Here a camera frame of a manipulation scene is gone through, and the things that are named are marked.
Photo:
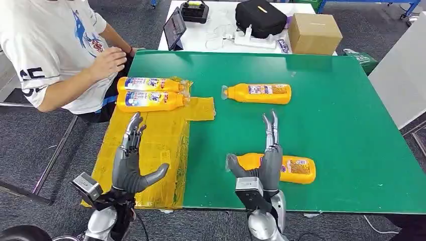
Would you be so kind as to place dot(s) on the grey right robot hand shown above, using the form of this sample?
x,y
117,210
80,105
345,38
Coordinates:
x,y
272,166

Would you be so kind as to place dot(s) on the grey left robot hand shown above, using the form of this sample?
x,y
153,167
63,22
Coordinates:
x,y
126,169

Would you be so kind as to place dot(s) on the orange drink bottle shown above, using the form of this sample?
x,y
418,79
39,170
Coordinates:
x,y
296,169
149,84
259,94
149,101

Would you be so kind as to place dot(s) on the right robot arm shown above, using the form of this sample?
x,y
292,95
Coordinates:
x,y
263,226

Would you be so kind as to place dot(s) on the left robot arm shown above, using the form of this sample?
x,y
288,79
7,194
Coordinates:
x,y
100,223

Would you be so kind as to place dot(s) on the yellow plastic sheet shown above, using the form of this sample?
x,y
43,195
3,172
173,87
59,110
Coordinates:
x,y
159,139

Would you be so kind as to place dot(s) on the green table mat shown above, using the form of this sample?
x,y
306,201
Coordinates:
x,y
332,133

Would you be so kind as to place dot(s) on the person's right hand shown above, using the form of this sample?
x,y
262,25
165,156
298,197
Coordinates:
x,y
106,63

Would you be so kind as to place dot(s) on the small printed packet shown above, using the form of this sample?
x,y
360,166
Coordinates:
x,y
283,46

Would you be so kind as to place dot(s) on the black robot body part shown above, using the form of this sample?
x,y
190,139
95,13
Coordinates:
x,y
23,234

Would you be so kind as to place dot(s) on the white power strip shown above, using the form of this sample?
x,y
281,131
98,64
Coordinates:
x,y
254,41

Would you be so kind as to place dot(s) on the green bag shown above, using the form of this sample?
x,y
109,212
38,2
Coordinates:
x,y
364,61

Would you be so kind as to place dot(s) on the brown cardboard box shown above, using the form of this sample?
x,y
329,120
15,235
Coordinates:
x,y
314,33

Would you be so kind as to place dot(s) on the black carry bag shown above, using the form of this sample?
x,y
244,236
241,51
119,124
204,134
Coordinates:
x,y
259,18

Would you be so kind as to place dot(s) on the dark tablet on stand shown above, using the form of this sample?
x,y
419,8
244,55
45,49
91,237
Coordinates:
x,y
173,28

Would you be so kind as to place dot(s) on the white board panel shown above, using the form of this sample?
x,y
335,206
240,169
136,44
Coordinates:
x,y
402,76

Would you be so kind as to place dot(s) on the person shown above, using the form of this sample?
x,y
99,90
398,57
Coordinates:
x,y
43,33

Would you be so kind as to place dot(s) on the white table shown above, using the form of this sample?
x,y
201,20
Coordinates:
x,y
219,13

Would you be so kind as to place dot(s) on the black remote controller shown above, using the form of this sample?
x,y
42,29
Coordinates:
x,y
194,13

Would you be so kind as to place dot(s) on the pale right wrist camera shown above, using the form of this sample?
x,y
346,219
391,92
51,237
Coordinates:
x,y
249,191

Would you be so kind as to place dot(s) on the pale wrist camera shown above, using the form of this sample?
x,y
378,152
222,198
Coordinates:
x,y
86,188
249,191

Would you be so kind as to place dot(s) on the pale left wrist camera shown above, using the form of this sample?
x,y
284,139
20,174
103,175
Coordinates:
x,y
86,188

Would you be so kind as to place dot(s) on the metal floor frame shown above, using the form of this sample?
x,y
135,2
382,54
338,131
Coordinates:
x,y
56,153

